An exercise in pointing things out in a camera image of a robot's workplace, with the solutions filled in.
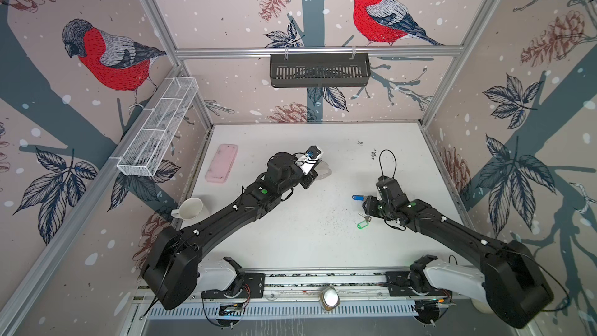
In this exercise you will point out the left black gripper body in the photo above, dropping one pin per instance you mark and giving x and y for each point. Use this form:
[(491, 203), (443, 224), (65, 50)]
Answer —
[(295, 177)]

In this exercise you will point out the white wire mesh shelf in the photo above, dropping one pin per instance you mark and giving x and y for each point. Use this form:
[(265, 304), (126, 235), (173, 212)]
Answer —
[(148, 148)]

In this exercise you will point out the blue tagged key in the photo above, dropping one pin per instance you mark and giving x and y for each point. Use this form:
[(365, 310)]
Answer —
[(359, 198)]

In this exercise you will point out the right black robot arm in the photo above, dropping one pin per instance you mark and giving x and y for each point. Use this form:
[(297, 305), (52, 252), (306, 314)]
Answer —
[(501, 275)]

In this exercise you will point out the small round lamp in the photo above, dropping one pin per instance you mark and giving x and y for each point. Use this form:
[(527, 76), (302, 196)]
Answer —
[(329, 299)]

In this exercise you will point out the white slotted cable duct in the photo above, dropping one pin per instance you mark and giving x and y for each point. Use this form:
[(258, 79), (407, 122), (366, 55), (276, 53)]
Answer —
[(286, 310)]

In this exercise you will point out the white paper cup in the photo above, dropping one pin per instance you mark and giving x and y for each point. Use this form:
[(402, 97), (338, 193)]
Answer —
[(189, 209)]

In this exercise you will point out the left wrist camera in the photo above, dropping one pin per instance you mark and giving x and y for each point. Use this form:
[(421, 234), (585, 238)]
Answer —
[(309, 159)]

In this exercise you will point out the green tagged key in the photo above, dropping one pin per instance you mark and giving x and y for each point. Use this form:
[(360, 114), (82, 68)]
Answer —
[(365, 222)]

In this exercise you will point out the black hanging basket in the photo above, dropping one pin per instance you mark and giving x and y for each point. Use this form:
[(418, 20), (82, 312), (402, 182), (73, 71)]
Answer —
[(319, 70)]

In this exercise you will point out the horizontal aluminium frame bar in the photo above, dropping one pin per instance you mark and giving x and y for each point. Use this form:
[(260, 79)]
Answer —
[(399, 51)]

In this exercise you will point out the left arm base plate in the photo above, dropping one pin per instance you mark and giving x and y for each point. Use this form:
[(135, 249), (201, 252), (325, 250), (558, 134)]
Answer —
[(250, 286)]

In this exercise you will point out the pink plastic case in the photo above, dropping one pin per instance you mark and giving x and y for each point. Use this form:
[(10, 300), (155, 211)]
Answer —
[(222, 163)]

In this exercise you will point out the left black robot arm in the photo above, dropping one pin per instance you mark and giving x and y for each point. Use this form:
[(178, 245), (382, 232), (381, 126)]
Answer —
[(171, 269)]

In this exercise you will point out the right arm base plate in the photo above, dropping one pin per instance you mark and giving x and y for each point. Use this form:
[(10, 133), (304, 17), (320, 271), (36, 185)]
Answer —
[(408, 284)]

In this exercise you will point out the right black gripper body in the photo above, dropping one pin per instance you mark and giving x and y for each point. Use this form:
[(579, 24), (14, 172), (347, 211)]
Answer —
[(385, 209)]

